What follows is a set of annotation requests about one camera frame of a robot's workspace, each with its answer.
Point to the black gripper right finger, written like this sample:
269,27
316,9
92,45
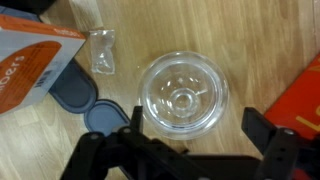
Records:
287,155

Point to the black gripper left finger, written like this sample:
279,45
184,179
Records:
128,148

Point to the small clear plastic bag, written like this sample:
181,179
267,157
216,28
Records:
101,43

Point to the rainbow striped orange box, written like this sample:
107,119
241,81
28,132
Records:
298,107

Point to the orange white tall box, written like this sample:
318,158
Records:
32,56

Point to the clear glass lid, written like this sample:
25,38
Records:
183,94

